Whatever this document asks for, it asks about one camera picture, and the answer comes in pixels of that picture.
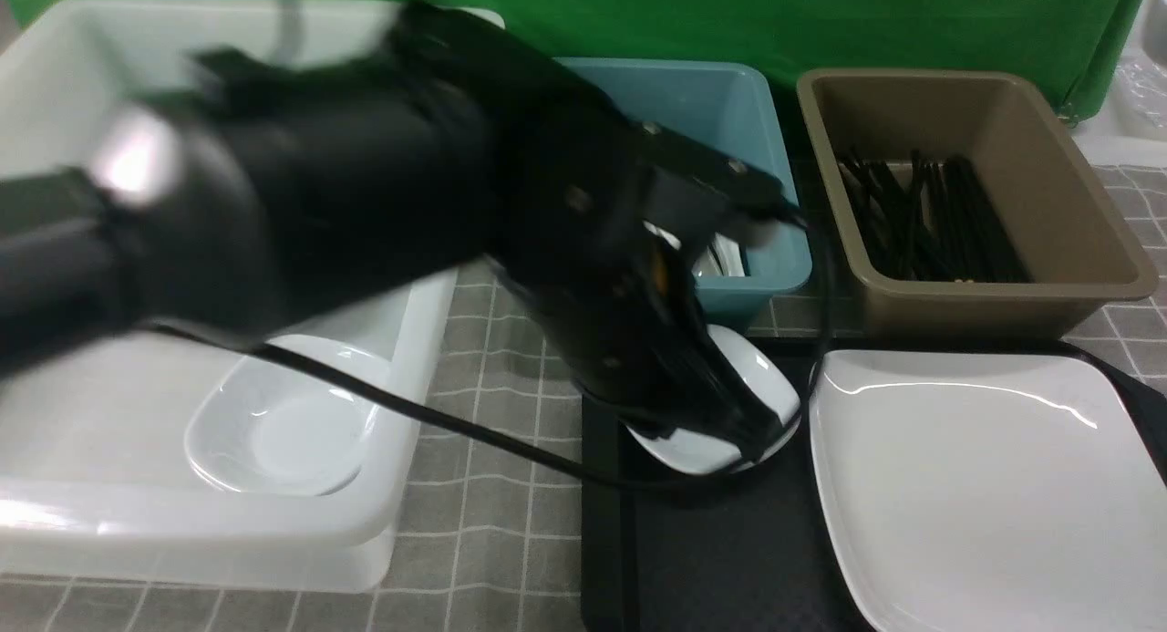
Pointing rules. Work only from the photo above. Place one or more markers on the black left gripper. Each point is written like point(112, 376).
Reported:
point(578, 185)

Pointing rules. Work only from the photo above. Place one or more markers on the large white square plate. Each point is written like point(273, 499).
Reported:
point(988, 492)

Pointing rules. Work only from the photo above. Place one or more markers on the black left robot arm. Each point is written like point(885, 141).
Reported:
point(267, 196)

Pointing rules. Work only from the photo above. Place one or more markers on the black serving tray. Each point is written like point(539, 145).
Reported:
point(758, 557)

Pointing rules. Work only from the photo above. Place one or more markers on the grey checked tablecloth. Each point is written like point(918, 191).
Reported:
point(488, 542)

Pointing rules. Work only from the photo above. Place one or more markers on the teal plastic bin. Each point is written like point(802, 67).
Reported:
point(729, 107)

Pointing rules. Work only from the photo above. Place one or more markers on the black chopsticks bundle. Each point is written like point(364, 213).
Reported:
point(929, 222)

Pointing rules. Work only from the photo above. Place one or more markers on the brown plastic bin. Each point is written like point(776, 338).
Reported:
point(1072, 237)

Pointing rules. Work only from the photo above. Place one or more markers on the small white square bowl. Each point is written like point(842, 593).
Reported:
point(268, 429)

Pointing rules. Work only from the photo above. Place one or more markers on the green backdrop cloth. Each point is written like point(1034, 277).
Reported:
point(1068, 48)

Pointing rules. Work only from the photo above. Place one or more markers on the large translucent white bin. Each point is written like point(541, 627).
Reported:
point(105, 472)

